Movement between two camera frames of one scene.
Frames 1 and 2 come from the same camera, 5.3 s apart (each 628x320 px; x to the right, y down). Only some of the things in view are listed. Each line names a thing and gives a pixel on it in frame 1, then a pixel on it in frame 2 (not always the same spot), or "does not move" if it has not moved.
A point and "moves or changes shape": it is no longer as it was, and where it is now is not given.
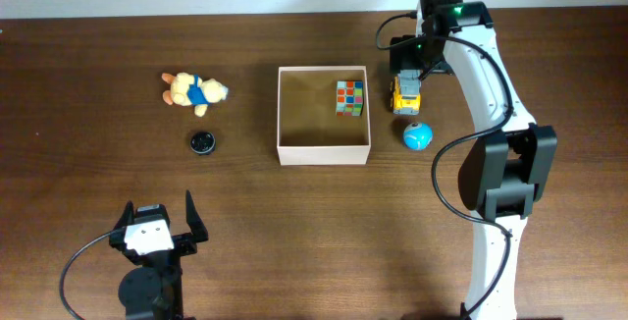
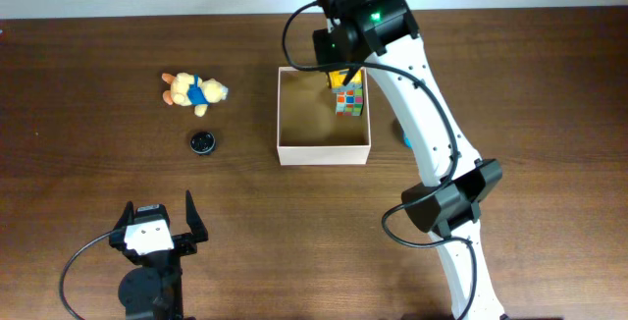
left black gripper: (188, 240) does not move
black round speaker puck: (202, 142) does not move
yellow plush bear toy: (186, 89) does not move
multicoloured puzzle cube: (349, 98) does not move
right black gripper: (404, 60) -> (350, 76)
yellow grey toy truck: (406, 93) moves or changes shape
